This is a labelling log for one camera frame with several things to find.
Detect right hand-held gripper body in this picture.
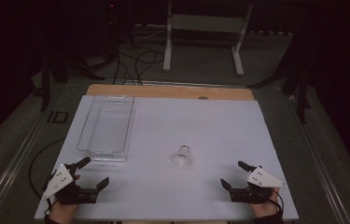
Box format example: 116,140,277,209
229,166,288,205

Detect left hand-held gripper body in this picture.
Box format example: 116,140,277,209
41,163,100,205

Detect clear plastic tray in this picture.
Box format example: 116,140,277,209
76,95,136,162

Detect white feather shuttlecock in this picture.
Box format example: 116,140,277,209
171,144,193,167

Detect person's right hand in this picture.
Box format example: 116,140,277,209
249,188,280,219

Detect person's left hand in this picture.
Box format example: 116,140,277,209
49,201,79,224

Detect white table cover sheet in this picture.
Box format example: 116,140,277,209
34,94,300,222

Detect left hand-held gripper cable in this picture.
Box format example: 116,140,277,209
42,172,56,216

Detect hand-held gripper cable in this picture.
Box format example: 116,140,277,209
42,172,56,216
267,189,285,216

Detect right hand-held gripper cable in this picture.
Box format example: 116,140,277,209
267,189,285,216

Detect looping black cable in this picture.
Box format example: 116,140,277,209
28,138,66,200

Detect metal floor rail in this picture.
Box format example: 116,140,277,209
0,88,59,224
287,92,350,224

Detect small black floor bracket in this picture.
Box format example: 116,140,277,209
47,110,69,124

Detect tangled black floor cables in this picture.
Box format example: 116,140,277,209
112,49,165,86

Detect white metal stand frame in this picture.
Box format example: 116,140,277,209
162,0,255,77

